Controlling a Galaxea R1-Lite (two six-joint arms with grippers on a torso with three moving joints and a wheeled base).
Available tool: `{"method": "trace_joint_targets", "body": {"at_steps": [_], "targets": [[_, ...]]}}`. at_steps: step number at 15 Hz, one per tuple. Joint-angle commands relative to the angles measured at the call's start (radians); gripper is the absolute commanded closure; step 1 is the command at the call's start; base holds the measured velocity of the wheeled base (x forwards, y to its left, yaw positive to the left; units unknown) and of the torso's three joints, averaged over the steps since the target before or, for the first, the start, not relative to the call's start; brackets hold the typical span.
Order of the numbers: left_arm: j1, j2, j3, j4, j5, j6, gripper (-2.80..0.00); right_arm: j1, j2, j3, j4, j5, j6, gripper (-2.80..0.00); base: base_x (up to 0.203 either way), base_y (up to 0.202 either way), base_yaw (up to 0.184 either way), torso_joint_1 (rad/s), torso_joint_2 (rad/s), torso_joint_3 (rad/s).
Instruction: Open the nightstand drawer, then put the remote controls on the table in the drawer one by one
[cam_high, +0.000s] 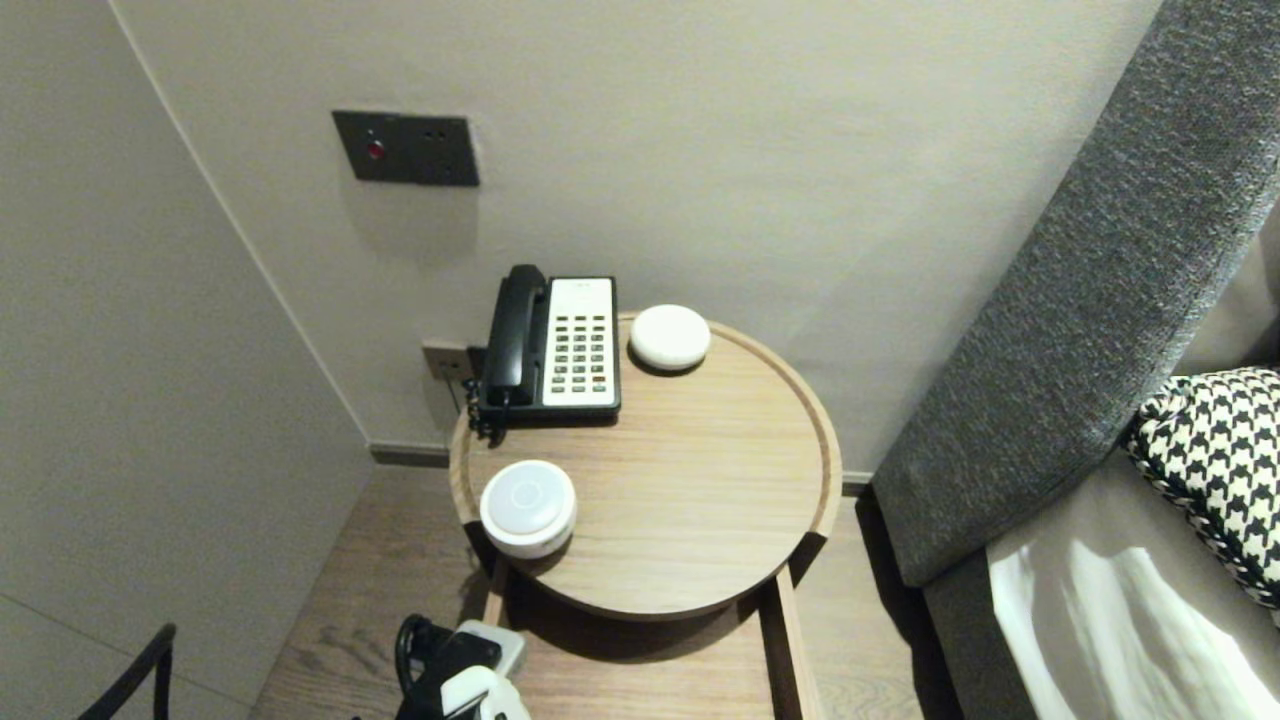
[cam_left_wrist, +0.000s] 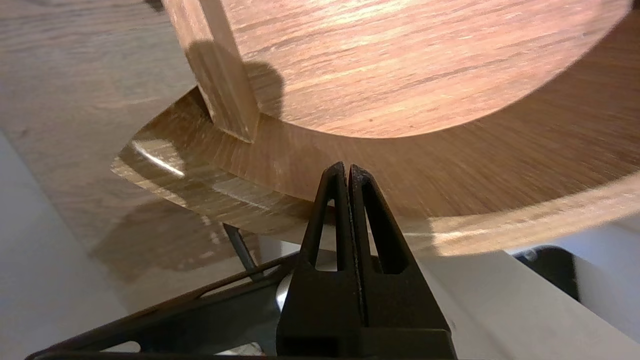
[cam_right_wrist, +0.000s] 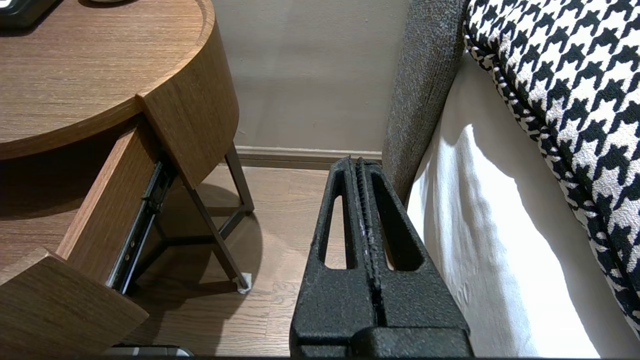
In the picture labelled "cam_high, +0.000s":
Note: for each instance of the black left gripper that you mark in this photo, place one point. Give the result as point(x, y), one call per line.
point(450, 665)

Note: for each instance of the white round jar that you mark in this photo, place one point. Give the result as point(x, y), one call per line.
point(527, 505)

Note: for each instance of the round wooden side table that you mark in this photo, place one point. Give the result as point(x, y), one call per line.
point(680, 480)

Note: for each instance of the black telephone handset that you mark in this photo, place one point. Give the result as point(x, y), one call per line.
point(512, 330)

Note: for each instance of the black and white desk telephone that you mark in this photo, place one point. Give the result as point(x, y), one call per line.
point(580, 340)

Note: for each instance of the flat white round puck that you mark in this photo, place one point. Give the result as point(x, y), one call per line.
point(670, 337)

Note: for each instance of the white bed sheet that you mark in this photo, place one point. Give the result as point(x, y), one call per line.
point(1120, 620)

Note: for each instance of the grey fabric headboard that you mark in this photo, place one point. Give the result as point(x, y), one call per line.
point(1080, 300)

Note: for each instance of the black white houndstooth pillow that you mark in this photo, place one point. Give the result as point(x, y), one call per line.
point(1220, 450)

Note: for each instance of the beige wall data socket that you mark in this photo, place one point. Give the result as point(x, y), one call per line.
point(445, 362)

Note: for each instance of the dark wall switch panel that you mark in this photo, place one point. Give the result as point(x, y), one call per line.
point(405, 150)

